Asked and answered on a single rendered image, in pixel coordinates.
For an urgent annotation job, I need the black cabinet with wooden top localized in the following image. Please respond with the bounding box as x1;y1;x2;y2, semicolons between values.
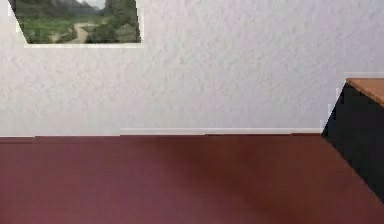
321;77;384;204

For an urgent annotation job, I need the framed green landscape picture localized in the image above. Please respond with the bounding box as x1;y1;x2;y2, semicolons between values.
7;0;145;49

